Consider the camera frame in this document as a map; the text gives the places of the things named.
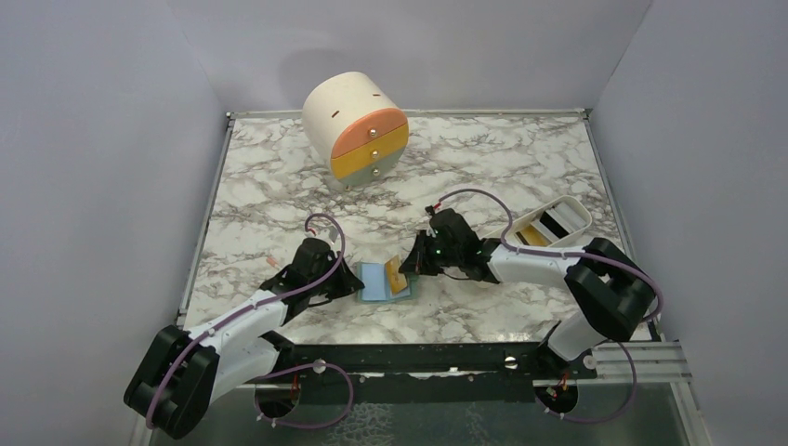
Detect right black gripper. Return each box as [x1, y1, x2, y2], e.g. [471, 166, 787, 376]
[399, 230, 462, 276]

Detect green card holder wallet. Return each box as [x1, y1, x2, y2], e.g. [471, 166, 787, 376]
[356, 262, 417, 304]

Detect white plastic tray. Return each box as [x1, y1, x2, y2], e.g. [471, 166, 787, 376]
[506, 195, 593, 249]

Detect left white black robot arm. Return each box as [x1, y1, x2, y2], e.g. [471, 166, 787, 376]
[124, 238, 364, 439]

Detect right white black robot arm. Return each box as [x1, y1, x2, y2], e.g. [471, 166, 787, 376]
[399, 209, 659, 378]

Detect round cream drawer cabinet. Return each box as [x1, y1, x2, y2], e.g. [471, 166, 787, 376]
[301, 72, 410, 189]

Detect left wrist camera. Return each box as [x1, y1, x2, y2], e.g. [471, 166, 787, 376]
[321, 228, 341, 251]

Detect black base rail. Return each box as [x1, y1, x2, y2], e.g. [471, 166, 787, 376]
[257, 332, 598, 405]

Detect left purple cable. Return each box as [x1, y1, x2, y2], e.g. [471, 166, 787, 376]
[144, 213, 347, 430]

